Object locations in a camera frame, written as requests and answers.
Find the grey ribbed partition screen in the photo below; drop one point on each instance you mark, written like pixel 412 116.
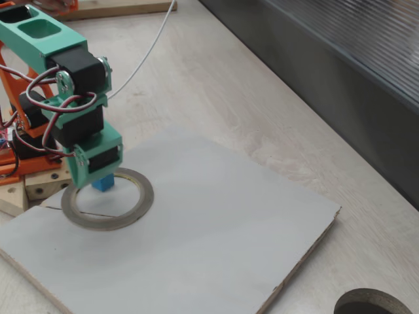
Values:
pixel 327 65

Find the blue cube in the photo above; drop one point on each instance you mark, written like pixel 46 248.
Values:
pixel 103 185

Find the orange leader arm part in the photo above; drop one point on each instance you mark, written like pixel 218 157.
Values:
pixel 73 5

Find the person's bare hand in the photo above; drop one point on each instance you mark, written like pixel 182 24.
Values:
pixel 54 2

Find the wooden block under arm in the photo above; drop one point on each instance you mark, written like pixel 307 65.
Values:
pixel 42 188

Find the red controller circuit board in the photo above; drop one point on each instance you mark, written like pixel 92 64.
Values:
pixel 3 140

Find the orange controller board holder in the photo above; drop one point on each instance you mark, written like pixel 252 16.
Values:
pixel 8 170

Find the long wooden plank under controller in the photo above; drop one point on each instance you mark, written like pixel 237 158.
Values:
pixel 11 199

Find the green gripper with servo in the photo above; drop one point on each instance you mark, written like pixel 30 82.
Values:
pixel 102 160

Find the grey topped plywood board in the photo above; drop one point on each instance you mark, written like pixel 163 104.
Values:
pixel 180 261

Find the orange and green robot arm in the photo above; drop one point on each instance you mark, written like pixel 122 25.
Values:
pixel 49 42

